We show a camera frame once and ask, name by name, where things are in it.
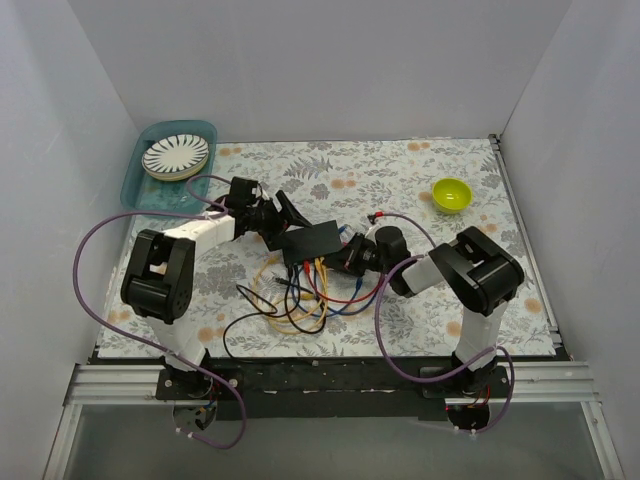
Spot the black network switch box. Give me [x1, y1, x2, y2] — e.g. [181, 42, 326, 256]
[281, 220, 343, 267]

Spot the teal plastic tray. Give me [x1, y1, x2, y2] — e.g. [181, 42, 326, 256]
[120, 120, 217, 214]

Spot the lime green bowl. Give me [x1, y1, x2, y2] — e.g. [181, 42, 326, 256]
[432, 178, 473, 214]

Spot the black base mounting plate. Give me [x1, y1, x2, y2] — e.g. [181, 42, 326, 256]
[155, 357, 511, 421]

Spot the blue ethernet cable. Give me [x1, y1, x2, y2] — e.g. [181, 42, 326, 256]
[284, 227, 386, 319]
[327, 278, 365, 316]

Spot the aluminium frame rail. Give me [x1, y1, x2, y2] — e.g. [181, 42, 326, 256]
[44, 358, 624, 479]

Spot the striped white plate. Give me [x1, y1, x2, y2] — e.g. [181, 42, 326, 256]
[141, 134, 210, 181]

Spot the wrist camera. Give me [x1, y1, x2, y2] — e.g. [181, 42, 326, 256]
[374, 226, 411, 273]
[225, 177, 261, 211]

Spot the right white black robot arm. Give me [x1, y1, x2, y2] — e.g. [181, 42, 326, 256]
[324, 226, 524, 398]

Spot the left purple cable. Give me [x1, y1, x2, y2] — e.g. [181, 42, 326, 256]
[73, 174, 247, 451]

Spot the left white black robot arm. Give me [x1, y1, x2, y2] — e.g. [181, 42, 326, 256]
[121, 186, 311, 400]

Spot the yellow ethernet cable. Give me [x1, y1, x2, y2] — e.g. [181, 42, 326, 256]
[251, 257, 331, 335]

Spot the red ethernet cable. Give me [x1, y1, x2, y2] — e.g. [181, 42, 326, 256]
[302, 259, 386, 306]

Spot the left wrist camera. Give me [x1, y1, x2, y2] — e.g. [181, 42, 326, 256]
[225, 177, 261, 211]

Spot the floral patterned table mat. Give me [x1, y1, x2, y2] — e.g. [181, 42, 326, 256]
[97, 138, 560, 359]

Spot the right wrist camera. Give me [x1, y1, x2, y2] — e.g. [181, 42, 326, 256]
[374, 226, 411, 273]

